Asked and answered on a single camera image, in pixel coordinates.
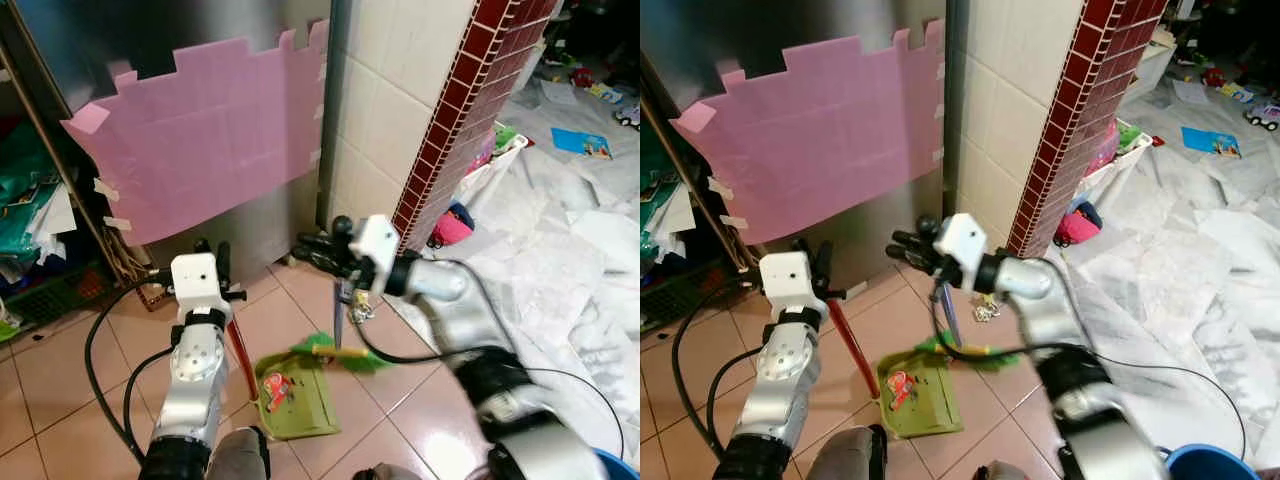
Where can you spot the green bristle broom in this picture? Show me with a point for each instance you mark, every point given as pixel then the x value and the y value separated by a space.
pixel 340 352
pixel 975 352

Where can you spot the colourful booklet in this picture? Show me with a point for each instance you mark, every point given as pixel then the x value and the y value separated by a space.
pixel 606 93
pixel 1237 93

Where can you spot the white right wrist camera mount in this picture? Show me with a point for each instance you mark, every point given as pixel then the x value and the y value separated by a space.
pixel 962 248
pixel 375 250

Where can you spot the white plastic basket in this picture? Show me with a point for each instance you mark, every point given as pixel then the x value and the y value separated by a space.
pixel 1120 165
pixel 495 165

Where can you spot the dark wooden shelf frame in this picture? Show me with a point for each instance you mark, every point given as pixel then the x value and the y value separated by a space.
pixel 75 170
pixel 700 190

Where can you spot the grey robot right leg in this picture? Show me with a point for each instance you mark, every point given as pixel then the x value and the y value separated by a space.
pixel 375 473
pixel 997 472

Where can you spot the white paper sheet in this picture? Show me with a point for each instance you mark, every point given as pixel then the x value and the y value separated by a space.
pixel 560 93
pixel 1190 92

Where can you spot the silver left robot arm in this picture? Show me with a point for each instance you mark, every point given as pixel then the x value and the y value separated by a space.
pixel 195 380
pixel 782 380

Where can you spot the small red toy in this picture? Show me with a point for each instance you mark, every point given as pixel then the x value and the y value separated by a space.
pixel 1212 77
pixel 581 77

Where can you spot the small metal key bunch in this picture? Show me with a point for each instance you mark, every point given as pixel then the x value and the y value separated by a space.
pixel 361 310
pixel 987 310

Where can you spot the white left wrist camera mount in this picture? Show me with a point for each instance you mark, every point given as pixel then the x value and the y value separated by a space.
pixel 790 282
pixel 198 282

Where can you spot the blue picture book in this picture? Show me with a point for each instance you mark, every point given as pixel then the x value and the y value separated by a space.
pixel 1210 141
pixel 580 143

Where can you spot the green plastic crate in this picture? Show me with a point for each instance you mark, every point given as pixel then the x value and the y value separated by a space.
pixel 55 295
pixel 690 295

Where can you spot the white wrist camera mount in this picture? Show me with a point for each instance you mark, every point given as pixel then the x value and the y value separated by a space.
pixel 790 282
pixel 198 282
pixel 962 248
pixel 375 250

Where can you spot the red crumpled wrapper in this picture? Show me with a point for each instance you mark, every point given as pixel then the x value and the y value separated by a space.
pixel 277 390
pixel 900 390

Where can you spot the pink foam mat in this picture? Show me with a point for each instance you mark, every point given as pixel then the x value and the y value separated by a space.
pixel 810 140
pixel 200 140

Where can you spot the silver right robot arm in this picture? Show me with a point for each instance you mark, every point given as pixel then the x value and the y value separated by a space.
pixel 450 290
pixel 1040 300

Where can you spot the red tiled pillar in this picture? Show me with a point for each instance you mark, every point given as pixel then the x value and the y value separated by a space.
pixel 470 100
pixel 1085 100

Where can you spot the stainless steel fridge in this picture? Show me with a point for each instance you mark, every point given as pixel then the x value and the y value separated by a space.
pixel 740 35
pixel 120 40

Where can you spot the blue bucket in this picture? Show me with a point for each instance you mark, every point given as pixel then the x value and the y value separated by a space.
pixel 1212 465
pixel 618 468

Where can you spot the white toy car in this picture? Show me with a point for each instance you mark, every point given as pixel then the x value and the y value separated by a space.
pixel 1263 115
pixel 630 115

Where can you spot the white floor cover sheet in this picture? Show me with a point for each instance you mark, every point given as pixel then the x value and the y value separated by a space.
pixel 1180 270
pixel 560 260

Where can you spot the green plastic bag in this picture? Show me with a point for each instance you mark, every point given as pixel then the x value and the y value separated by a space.
pixel 655 190
pixel 25 190

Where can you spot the pink toy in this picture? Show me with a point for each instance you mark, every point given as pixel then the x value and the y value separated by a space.
pixel 452 228
pixel 1078 225

